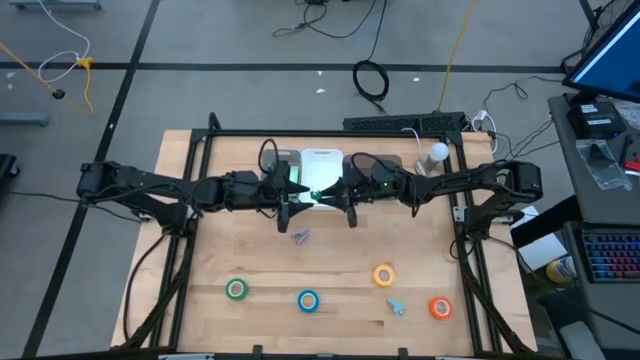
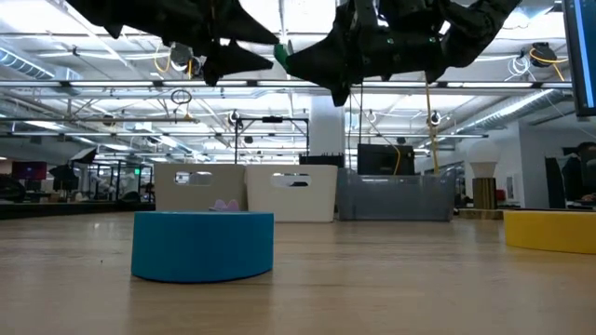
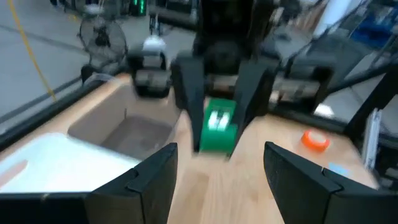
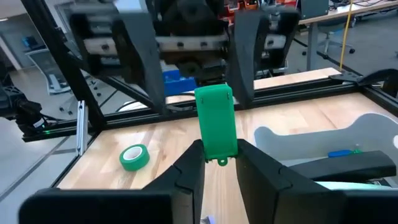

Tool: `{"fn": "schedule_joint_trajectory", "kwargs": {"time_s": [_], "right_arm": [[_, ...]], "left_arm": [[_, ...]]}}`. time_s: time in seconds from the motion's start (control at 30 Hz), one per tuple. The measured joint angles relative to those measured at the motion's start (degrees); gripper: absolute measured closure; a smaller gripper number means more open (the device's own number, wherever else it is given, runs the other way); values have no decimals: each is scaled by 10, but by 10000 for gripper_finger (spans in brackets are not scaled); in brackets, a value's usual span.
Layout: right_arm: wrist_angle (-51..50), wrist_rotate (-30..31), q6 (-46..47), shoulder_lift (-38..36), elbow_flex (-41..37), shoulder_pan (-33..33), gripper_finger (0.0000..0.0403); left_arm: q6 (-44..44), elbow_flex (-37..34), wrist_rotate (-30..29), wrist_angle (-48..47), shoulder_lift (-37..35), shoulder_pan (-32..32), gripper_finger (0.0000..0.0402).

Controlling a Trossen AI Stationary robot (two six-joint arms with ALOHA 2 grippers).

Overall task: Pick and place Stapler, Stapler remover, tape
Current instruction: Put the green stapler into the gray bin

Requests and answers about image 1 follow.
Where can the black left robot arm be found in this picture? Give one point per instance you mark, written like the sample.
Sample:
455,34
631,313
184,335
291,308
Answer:
150,182

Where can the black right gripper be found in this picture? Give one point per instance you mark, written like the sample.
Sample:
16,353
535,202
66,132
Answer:
380,187

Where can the yellow tape roll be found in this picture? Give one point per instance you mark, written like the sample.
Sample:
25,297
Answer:
377,276

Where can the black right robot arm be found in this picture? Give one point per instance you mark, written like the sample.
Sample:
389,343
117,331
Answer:
475,180

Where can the blue tape roll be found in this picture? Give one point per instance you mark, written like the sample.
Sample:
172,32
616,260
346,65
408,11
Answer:
301,301

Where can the orange tape roll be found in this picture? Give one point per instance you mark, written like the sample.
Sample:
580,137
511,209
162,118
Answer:
434,308

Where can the grey plastic bin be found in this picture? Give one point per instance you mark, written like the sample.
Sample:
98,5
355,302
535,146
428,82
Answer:
286,154

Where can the grey desk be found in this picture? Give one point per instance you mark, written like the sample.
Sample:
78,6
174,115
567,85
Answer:
600,205

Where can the black mini computer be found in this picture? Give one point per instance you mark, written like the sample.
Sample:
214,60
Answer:
595,119

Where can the white power plug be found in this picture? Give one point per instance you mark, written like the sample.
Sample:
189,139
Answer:
480,116

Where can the mint green stapler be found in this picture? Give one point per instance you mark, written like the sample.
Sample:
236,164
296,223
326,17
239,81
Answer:
295,174

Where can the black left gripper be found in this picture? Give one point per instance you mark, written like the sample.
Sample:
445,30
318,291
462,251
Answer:
245,190

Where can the light blue staple remover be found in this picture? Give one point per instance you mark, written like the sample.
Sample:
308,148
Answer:
397,307

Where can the green tape roll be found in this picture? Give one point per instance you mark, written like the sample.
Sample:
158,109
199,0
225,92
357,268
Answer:
229,289

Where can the black floor puck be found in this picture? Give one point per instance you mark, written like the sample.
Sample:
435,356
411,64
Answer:
58,94

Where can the backlit keyboard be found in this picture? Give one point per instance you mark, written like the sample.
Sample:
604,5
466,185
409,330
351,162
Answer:
612,257

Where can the translucent dark plastic bin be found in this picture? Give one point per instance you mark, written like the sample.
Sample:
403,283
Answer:
390,161

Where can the black stapler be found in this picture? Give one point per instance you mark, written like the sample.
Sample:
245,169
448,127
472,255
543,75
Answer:
285,166

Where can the clear plastic bag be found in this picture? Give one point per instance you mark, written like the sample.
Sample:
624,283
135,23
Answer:
600,165

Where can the white plastic bin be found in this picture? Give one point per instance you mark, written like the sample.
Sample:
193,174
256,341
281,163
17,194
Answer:
321,170

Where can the yellow bottle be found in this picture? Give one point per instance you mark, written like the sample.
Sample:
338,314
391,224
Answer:
560,270

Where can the purple staple remover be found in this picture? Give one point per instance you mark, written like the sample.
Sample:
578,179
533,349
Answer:
301,238

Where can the black metal table frame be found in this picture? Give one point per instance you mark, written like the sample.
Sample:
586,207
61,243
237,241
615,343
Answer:
325,133

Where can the white paper sheet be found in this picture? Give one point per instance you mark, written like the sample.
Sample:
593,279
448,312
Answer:
542,252

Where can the white bulb lamp brass base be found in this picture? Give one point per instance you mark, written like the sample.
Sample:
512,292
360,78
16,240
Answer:
436,152

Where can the computer monitor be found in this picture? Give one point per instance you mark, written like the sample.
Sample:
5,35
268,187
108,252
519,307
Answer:
610,65

